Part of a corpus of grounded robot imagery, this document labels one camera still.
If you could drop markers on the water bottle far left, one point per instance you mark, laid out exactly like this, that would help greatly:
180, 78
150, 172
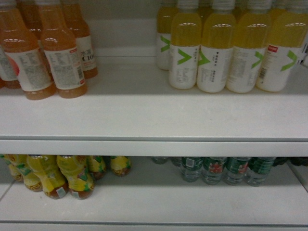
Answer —
190, 168

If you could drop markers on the lemon tea bottle rear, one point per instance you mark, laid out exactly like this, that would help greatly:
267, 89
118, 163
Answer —
120, 165

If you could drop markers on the orange juice bottle rear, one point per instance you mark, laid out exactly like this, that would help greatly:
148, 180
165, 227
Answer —
75, 22

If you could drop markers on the water bottle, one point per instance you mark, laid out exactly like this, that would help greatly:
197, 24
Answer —
190, 168
258, 170

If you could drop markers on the water bottle right rear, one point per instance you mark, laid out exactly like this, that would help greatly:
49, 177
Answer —
258, 170

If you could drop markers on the lemon tea bottle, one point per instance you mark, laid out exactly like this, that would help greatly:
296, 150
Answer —
75, 169
45, 167
120, 165
20, 165

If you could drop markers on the lemon tea bottle left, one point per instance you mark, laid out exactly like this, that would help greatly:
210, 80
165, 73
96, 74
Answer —
20, 165

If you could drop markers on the water bottle barcode label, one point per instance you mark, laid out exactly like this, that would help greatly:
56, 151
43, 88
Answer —
212, 169

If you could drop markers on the white upper shelf board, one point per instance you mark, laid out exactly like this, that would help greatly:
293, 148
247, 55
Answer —
130, 109

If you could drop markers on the orange juice bottle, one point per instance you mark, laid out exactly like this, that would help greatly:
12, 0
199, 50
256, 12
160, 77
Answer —
75, 22
61, 50
21, 47

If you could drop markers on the lemon tea bottle middle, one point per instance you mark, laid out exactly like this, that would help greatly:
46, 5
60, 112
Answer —
45, 167

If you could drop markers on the orange juice bottle front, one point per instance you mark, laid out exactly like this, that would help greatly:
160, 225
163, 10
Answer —
61, 50

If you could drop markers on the water bottle athletes label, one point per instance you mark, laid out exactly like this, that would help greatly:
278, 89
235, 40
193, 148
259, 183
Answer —
235, 170

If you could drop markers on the yellow vitamin drink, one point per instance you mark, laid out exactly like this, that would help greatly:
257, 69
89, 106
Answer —
284, 45
216, 47
165, 15
249, 44

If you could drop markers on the lemon tea bottle front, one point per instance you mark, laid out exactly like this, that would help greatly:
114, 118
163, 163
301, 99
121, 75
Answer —
75, 169

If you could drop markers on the orange juice bottle left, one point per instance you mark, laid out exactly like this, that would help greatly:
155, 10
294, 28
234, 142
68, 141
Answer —
21, 47

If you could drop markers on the yellow vitamin drink rear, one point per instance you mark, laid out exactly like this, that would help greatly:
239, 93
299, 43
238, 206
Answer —
165, 15

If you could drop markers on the yellow vitamin drink bottle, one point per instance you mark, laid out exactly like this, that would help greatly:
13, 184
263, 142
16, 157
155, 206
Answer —
186, 32

